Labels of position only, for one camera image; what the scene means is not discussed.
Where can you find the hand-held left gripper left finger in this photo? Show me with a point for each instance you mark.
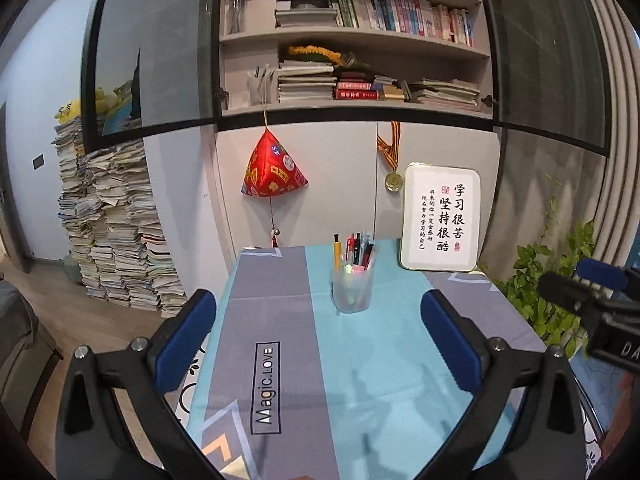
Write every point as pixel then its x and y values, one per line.
pixel 185 350

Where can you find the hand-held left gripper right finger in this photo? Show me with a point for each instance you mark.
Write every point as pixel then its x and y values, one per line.
pixel 450 350

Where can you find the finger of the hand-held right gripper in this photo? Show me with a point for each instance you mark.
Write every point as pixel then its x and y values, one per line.
pixel 600 272
pixel 565 287

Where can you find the translucent plastic cup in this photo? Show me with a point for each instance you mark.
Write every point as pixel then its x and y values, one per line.
pixel 352 295

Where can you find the clear grey pen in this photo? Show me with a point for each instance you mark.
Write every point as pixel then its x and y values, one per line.
pixel 366 237

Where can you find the yellow black pen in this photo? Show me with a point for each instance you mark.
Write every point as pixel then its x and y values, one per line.
pixel 337 255

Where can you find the green leafy plant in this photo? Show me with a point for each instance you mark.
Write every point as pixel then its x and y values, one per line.
pixel 530 280

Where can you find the blue grey printed tablecloth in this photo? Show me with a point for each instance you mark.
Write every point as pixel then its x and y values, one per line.
pixel 375 360

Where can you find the tall pile of books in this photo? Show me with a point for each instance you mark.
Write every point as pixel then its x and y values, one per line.
pixel 120 240

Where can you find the framed calligraphy sign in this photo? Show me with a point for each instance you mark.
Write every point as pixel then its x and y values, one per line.
pixel 440 220

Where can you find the grey pleated curtain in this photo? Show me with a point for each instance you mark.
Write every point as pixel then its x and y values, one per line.
pixel 615 110

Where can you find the gold medal striped ribbon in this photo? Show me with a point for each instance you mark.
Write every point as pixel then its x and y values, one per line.
pixel 393 180

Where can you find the red pyramid hanging ornament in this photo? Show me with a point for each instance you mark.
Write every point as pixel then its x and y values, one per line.
pixel 272 170

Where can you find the low stack of magazines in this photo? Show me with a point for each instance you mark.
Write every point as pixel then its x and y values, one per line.
pixel 445 92

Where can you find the dark glass cabinet door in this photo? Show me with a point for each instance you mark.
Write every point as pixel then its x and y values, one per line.
pixel 545 50

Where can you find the yellow plush toy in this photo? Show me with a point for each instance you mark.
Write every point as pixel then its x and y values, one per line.
pixel 67 109

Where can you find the clear shelf pen holder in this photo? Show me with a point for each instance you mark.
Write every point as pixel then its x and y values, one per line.
pixel 260 90

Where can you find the thick red book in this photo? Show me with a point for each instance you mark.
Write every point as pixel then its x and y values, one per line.
pixel 355 92

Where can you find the thick stack of magazines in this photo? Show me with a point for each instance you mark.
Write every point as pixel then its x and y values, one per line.
pixel 305 85

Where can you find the wide glass cabinet door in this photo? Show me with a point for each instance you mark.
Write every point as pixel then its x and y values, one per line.
pixel 165 35

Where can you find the short row of upright books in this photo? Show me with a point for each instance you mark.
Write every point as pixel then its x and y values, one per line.
pixel 400 15

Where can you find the yellow flower garland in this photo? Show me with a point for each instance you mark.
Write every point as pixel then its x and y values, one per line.
pixel 312 52

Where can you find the clear drinking glass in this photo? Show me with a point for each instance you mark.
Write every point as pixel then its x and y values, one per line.
pixel 237 12

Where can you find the stack of grey trays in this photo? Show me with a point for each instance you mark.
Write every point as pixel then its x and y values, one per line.
pixel 305 16

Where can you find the dark wall switch plate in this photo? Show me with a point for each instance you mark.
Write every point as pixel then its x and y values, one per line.
pixel 38 162

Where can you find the grey wall bookshelf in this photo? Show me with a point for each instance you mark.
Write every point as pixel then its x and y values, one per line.
pixel 240 60

